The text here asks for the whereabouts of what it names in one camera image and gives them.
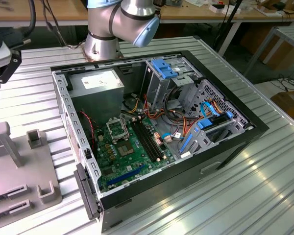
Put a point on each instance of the grey power supply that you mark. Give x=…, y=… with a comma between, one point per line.
x=95, y=102

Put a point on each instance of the green motherboard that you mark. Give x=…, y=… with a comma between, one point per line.
x=112, y=169

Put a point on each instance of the brown cardboard box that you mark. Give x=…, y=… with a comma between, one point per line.
x=290, y=107
x=284, y=58

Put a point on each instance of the dark grey case bezel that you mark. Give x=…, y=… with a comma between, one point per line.
x=87, y=193

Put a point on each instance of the blue expansion slot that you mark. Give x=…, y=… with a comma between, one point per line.
x=126, y=175

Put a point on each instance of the white box with red mark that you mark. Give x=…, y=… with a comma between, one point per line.
x=220, y=9

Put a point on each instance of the blue plastic drive latch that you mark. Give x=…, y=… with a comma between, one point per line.
x=161, y=68

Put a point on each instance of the CPU socket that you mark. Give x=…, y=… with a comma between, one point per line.
x=124, y=148

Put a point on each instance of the grey metal drive cage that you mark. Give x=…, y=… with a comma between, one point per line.
x=156, y=93

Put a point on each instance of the grey metal disk bay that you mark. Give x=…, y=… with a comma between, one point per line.
x=201, y=147

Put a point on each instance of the blue disk carrier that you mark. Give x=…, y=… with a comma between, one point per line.
x=204, y=123

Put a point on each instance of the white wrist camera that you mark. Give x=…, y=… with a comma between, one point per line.
x=0, y=56

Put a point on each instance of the black case fan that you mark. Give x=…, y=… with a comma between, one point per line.
x=86, y=133

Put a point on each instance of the black RAM slot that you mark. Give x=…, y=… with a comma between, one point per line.
x=153, y=140
x=146, y=141
x=149, y=140
x=142, y=141

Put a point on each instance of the black camera bracket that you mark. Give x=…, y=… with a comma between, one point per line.
x=16, y=58

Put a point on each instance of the grey metal frame table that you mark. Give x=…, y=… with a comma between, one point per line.
x=290, y=33

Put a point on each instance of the round coin battery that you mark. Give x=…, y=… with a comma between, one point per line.
x=124, y=182

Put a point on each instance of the grey parts rack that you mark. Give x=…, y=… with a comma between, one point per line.
x=19, y=176

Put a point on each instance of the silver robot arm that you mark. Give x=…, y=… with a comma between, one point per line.
x=127, y=14

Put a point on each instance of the black PC case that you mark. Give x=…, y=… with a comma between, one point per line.
x=174, y=191

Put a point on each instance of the wooden desk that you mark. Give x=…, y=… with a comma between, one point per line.
x=68, y=12

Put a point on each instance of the blue plastic bay rail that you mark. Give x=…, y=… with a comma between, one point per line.
x=187, y=143

